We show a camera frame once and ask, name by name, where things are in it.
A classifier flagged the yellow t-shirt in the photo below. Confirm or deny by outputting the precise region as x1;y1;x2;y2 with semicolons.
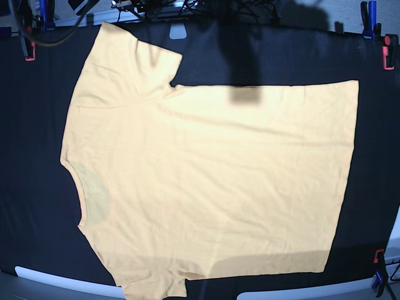
60;22;359;299

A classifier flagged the grey tape patch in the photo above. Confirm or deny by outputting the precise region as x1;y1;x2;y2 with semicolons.
169;23;187;40

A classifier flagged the black table cloth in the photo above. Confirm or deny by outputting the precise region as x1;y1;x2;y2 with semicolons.
1;22;399;299

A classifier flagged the red black clamp top left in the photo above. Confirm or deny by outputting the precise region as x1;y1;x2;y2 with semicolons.
19;31;36;61

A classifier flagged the red black clamp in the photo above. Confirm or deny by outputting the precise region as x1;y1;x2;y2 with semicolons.
19;31;36;61
382;34;398;71
374;249;385;264

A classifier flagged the red black clamp bottom right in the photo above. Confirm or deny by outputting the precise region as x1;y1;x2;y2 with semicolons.
374;249;385;264

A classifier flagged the blue clamp top left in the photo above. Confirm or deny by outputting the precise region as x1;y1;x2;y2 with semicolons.
39;0;56;31

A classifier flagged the blue clamp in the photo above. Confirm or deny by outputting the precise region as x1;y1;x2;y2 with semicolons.
39;0;56;31
361;1;376;39
371;259;388;298

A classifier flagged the red black clamp top right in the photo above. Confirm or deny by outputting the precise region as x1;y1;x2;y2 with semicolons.
382;34;398;71

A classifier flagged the blue clamp top right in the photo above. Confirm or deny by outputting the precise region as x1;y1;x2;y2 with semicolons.
361;1;376;39

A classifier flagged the blue clamp bottom right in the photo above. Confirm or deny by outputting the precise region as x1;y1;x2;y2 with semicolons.
371;259;388;298

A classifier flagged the black cable bundle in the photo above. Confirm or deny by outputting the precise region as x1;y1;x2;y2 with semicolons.
177;0;282;26

